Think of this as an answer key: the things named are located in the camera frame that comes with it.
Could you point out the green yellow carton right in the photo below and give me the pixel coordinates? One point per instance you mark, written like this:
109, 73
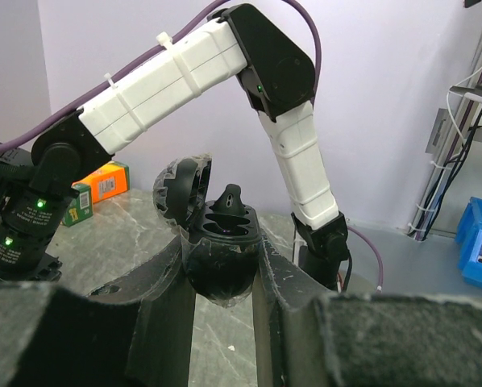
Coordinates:
80, 208

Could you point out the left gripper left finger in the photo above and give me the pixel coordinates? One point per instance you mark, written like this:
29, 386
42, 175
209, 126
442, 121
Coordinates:
133, 331

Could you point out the black earbud charging case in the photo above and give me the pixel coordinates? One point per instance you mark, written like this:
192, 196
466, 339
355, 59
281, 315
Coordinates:
219, 253

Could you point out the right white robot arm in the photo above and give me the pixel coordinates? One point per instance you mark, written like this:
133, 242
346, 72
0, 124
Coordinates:
223, 46

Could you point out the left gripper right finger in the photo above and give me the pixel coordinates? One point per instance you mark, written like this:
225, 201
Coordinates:
425, 329

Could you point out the blue plastic bin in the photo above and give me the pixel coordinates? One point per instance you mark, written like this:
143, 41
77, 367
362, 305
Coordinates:
469, 239

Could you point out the orange carton far right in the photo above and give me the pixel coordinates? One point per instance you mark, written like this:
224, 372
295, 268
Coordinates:
110, 180

